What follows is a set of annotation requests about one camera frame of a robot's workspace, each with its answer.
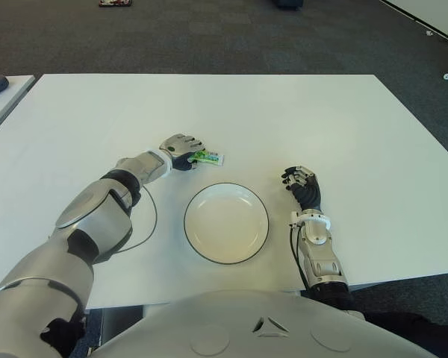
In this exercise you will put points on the robot left hand silver black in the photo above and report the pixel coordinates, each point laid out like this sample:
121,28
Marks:
179,143

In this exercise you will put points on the robot right hand silver black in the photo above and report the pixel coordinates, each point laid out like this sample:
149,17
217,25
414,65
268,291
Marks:
310,194

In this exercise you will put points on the green white toothpaste tube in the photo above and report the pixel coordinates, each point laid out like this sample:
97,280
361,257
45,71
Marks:
213,158

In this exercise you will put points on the robot right arm silver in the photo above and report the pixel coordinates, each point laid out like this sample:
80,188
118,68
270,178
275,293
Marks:
317,238

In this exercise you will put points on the robot left arm silver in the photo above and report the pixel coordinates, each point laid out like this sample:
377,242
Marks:
93,209

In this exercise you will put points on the white plate with black rim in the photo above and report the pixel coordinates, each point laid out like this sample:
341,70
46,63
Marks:
227,227

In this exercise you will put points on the silver robot torso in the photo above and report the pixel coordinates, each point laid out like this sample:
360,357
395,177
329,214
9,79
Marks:
246,324

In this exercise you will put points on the white side table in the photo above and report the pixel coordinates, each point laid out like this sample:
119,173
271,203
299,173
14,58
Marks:
3,108

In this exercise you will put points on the white table with black edge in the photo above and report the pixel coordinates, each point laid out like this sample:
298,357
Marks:
433,11

